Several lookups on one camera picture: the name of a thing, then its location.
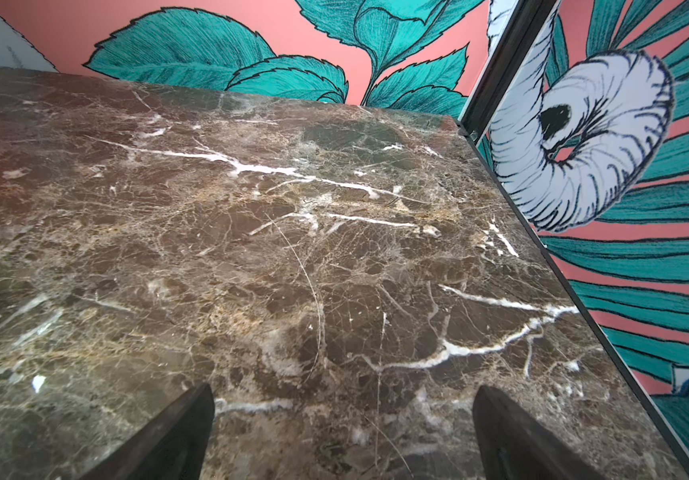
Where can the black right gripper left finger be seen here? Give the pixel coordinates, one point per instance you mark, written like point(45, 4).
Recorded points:
point(171, 446)

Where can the black enclosure frame post right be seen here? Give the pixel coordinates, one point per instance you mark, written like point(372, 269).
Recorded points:
point(512, 28)

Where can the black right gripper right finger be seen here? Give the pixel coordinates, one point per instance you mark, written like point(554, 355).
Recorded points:
point(513, 445)

